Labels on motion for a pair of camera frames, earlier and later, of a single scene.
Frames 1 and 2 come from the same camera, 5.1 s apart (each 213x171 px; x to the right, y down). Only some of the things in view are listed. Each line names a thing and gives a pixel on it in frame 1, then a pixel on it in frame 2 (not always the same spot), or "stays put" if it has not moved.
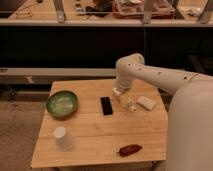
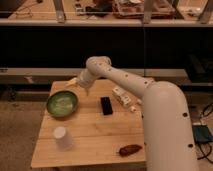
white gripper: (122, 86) to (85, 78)
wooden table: (82, 123) stays put
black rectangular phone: (107, 106) stays put
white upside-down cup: (64, 138) stays put
